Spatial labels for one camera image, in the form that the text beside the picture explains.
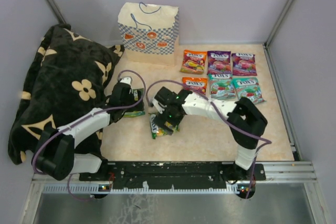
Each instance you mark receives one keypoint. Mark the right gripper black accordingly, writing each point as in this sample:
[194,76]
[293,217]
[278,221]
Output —
[161,117]

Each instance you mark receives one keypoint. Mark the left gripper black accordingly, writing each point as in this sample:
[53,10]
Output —
[130,96]

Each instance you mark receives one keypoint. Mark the green Fox's candy packet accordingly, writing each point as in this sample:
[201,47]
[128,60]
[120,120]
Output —
[157,131]
[139,109]

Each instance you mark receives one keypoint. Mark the orange Fox's candy packet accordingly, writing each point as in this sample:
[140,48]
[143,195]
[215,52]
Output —
[196,84]
[193,62]

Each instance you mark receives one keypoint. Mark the teal Fox's candy packet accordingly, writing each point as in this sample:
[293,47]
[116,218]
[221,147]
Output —
[221,86]
[248,88]

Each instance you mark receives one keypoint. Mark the blue checkered paper bag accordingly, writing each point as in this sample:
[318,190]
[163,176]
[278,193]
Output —
[149,32]

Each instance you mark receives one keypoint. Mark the pink Fox's candy packet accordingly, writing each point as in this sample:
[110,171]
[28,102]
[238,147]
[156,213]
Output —
[219,62]

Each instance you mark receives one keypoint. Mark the purple Fox's candy packet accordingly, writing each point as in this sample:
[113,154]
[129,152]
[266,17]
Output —
[243,64]

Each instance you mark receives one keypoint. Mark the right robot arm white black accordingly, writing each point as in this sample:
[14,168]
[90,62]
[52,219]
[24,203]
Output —
[247,124]

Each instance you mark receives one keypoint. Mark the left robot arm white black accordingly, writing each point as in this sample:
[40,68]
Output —
[55,154]

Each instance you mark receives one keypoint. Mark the black floral plush blanket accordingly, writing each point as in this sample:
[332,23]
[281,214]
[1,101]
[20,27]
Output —
[66,79]

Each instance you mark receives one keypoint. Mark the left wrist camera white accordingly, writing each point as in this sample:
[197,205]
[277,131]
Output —
[126,80]

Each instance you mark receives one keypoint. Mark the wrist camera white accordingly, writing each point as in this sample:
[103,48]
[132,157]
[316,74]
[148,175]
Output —
[126,80]
[154,104]

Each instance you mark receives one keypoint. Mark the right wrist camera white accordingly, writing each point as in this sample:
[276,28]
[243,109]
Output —
[154,104]

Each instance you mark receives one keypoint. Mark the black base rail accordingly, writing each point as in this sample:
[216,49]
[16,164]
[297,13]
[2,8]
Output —
[173,175]

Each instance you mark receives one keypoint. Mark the right aluminium frame post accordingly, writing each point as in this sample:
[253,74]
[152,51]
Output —
[284,13]

